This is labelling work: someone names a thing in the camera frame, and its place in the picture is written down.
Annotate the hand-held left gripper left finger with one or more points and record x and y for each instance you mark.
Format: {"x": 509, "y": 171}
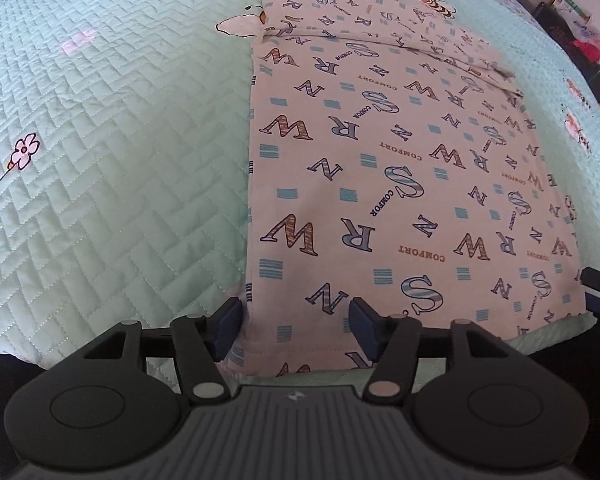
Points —
{"x": 229, "y": 325}

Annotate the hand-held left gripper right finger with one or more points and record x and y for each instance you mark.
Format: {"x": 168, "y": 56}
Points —
{"x": 362, "y": 327}

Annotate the letter-print white shirt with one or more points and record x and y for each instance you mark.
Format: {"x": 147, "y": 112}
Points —
{"x": 380, "y": 160}

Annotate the bee-print green blanket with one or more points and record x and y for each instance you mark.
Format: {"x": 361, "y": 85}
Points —
{"x": 105, "y": 135}

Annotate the white plastic bag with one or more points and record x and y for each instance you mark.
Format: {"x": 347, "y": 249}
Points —
{"x": 587, "y": 32}

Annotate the black armchair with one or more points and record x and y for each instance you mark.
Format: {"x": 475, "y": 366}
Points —
{"x": 560, "y": 30}

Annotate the green white cardboard box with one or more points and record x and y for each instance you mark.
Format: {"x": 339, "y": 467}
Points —
{"x": 570, "y": 2}

